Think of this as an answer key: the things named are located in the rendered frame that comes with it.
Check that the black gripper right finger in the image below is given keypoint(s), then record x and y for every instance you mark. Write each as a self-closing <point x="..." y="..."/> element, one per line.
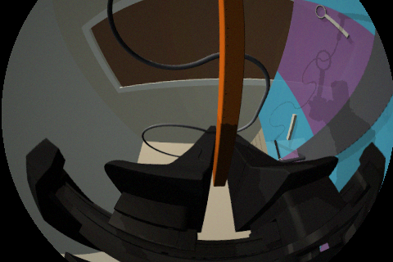
<point x="256" y="180"/>

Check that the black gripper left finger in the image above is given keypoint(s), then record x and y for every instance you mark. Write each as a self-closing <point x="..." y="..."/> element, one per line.
<point x="186" y="182"/>

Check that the grey loop with flat handle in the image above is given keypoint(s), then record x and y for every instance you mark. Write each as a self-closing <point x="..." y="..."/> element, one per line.
<point x="332" y="21"/>

